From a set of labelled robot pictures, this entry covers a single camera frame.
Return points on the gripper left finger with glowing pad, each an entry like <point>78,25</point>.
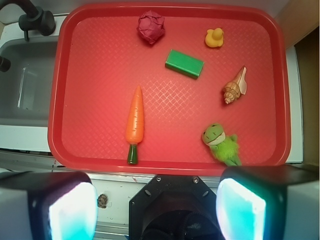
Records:
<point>47,206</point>

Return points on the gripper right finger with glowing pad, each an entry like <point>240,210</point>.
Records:
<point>269,202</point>

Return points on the green rectangular block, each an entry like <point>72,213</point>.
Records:
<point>184,64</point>

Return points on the green plush frog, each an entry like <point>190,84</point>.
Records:
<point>224,148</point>

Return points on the small brown pinecone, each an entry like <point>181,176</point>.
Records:
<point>102,201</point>

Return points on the brown spiral seashell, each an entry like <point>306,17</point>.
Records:
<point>235,88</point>

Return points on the grey sink basin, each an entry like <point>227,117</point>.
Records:
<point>25,89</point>

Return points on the orange toy carrot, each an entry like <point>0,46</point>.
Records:
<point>134,132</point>

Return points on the red plastic tray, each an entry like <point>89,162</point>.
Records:
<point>101,59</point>

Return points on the yellow rubber duck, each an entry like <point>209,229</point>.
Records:
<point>214,38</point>

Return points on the black faucet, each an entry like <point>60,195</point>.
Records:
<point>33,19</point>

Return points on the red toy cabbage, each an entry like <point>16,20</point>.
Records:
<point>151,26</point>

